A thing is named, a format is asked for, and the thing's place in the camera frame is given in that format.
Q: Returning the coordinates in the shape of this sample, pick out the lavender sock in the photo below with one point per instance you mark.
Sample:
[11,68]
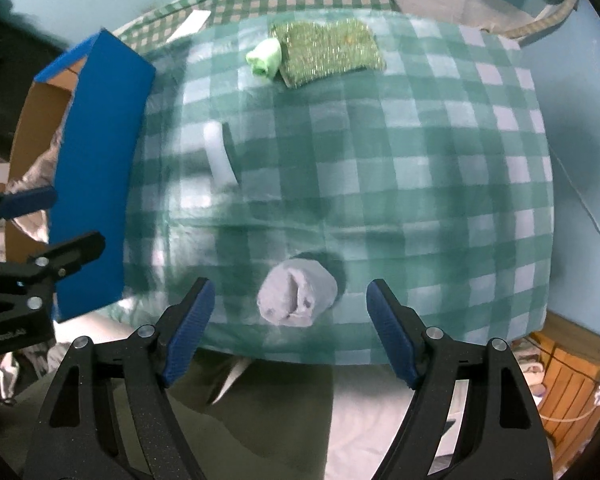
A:
[285,295]

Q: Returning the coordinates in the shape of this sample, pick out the white paper envelope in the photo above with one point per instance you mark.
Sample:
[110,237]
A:
[192,24]

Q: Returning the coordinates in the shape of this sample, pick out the small green sock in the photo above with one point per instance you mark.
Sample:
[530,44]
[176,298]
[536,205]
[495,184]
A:
[264,57]

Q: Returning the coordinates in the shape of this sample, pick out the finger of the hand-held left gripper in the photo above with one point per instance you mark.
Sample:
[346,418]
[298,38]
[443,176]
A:
[27,200]
[70,255]

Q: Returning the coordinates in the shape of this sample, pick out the striped fabric trim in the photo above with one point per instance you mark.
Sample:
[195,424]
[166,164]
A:
[545,22]

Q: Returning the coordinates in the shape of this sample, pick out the blue cardboard box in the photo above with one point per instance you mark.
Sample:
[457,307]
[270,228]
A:
[100,185]

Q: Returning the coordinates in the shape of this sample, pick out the wooden crate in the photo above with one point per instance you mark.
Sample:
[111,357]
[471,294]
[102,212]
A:
[570,390]

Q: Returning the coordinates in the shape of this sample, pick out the green glitter cloth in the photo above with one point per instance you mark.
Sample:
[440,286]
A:
[330,50]

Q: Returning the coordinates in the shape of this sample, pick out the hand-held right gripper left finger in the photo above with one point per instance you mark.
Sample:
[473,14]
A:
[190,330]

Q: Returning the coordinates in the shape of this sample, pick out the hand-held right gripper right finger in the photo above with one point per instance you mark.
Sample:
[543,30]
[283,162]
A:
[392,332]

